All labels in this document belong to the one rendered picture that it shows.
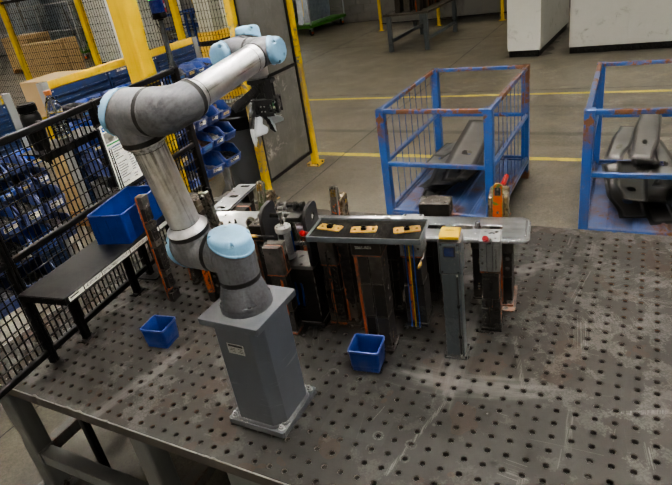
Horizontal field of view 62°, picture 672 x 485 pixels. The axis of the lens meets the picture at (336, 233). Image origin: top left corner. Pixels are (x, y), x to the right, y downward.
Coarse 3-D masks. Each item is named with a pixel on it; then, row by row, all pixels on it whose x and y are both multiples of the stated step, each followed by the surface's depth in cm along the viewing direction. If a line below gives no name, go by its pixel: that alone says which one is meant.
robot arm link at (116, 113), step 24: (120, 96) 130; (120, 120) 130; (144, 144) 134; (144, 168) 140; (168, 168) 141; (168, 192) 144; (168, 216) 148; (192, 216) 150; (168, 240) 157; (192, 240) 151; (192, 264) 155
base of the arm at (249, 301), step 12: (228, 288) 151; (240, 288) 151; (252, 288) 152; (264, 288) 155; (228, 300) 152; (240, 300) 151; (252, 300) 152; (264, 300) 154; (228, 312) 153; (240, 312) 152; (252, 312) 153
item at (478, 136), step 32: (384, 128) 385; (480, 128) 446; (384, 160) 396; (448, 160) 395; (480, 160) 404; (512, 160) 471; (384, 192) 409; (416, 192) 441; (448, 192) 432; (480, 192) 424
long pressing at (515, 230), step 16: (224, 224) 235; (240, 224) 233; (432, 224) 208; (448, 224) 206; (464, 224) 204; (480, 224) 202; (496, 224) 200; (512, 224) 198; (528, 224) 197; (432, 240) 198; (464, 240) 194; (512, 240) 188; (528, 240) 189
